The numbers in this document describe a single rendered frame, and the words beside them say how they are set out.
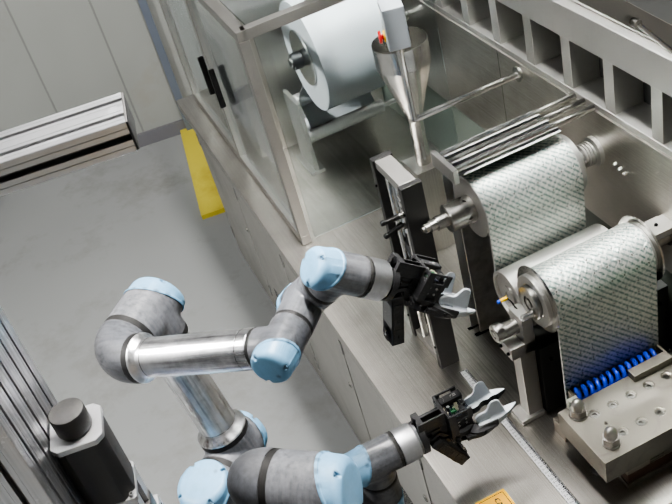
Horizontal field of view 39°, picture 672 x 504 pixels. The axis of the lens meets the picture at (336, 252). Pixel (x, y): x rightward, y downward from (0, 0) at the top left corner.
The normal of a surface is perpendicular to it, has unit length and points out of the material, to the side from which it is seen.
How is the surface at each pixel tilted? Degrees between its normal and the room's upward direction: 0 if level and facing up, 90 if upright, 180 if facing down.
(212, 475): 7
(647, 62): 90
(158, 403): 0
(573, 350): 90
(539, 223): 92
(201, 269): 0
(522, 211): 92
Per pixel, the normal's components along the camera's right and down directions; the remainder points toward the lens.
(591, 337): 0.39, 0.50
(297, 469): -0.27, -0.64
